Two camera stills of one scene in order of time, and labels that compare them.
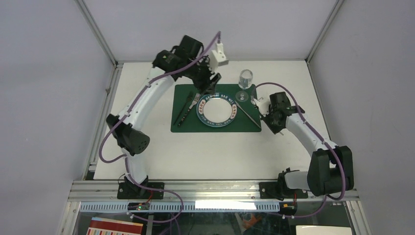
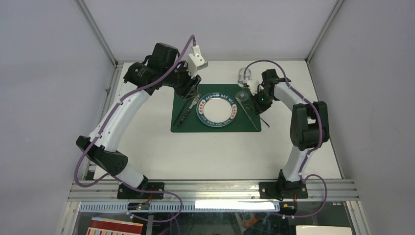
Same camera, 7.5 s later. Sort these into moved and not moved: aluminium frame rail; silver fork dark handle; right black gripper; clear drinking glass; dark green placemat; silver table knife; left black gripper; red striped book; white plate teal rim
Moved: left black gripper; silver table knife; right black gripper
Not moved: red striped book; dark green placemat; silver fork dark handle; clear drinking glass; aluminium frame rail; white plate teal rim
